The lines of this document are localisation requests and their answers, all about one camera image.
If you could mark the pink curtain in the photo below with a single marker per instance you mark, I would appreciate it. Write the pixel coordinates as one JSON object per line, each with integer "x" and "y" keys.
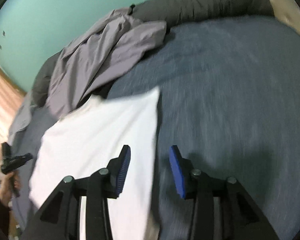
{"x": 2, "y": 119}

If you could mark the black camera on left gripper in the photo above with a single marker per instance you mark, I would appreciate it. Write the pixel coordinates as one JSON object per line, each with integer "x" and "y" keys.
{"x": 6, "y": 153}

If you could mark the light grey crumpled sheet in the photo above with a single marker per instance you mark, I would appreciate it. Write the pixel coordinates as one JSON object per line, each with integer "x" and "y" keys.
{"x": 108, "y": 50}

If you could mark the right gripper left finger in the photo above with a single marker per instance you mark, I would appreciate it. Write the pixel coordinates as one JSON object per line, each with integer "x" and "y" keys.
{"x": 118, "y": 168}

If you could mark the dark grey duvet roll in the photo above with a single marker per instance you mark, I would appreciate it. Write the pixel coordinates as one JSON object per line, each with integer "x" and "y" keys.
{"x": 176, "y": 12}

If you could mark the dark blue bed cover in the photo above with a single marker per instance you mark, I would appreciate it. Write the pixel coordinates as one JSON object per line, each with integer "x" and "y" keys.
{"x": 230, "y": 99}

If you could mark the person's left hand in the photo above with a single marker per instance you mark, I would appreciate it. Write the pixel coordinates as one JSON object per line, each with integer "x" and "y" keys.
{"x": 9, "y": 182}

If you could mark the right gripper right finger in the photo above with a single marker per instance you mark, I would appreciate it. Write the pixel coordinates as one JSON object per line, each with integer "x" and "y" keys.
{"x": 181, "y": 170}

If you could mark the white long-sleeve shirt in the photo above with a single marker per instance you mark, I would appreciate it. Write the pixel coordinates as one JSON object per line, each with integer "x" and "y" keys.
{"x": 85, "y": 140}

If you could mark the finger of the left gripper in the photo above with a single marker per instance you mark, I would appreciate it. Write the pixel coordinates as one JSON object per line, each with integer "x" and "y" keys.
{"x": 23, "y": 157}

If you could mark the light grey blanket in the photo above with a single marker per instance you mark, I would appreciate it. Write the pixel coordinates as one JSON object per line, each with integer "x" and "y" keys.
{"x": 22, "y": 118}

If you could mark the wooden window frame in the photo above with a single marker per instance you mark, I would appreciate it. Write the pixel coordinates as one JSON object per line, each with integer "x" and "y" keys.
{"x": 11, "y": 83}

